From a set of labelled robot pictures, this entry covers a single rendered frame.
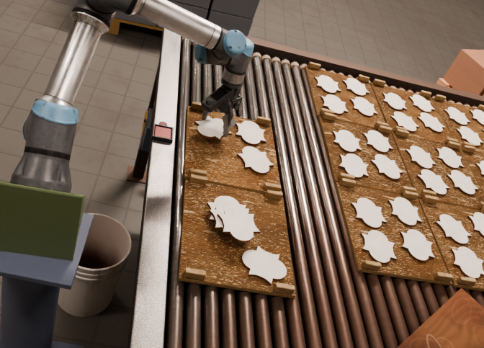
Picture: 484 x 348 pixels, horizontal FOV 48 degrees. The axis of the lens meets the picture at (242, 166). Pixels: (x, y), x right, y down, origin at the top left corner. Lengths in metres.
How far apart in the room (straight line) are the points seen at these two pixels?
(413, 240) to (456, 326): 0.42
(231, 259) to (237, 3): 2.92
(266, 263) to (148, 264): 0.35
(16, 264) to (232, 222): 0.62
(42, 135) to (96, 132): 1.94
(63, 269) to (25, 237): 0.14
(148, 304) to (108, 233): 1.00
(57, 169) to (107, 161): 1.76
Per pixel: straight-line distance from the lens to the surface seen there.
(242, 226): 1.68
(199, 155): 1.95
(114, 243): 2.50
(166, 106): 2.17
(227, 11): 4.33
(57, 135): 1.47
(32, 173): 1.46
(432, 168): 2.48
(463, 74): 5.29
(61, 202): 1.46
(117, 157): 3.26
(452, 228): 2.22
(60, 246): 1.59
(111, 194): 3.04
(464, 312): 1.79
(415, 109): 2.84
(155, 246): 1.64
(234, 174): 1.92
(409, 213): 2.14
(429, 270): 2.00
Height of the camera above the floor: 2.16
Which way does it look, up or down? 39 degrees down
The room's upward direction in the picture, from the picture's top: 22 degrees clockwise
